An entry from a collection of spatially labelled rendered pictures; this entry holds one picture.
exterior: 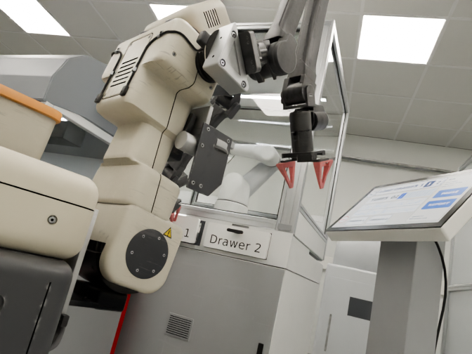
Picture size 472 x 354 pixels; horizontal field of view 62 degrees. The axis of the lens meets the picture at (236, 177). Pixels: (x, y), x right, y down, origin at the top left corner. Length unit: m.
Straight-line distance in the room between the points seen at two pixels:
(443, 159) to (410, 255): 4.08
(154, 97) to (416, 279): 0.92
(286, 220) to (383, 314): 0.54
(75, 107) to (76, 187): 1.84
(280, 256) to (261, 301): 0.20
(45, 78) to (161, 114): 1.49
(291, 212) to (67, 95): 1.39
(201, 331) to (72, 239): 1.22
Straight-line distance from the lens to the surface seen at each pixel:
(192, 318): 1.77
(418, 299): 1.35
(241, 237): 1.70
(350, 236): 1.44
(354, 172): 5.15
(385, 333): 1.38
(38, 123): 0.76
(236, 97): 1.58
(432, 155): 5.37
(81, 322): 1.70
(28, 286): 0.59
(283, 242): 1.66
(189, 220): 1.76
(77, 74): 2.45
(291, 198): 1.70
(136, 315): 1.91
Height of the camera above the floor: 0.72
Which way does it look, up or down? 14 degrees up
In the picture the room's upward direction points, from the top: 13 degrees clockwise
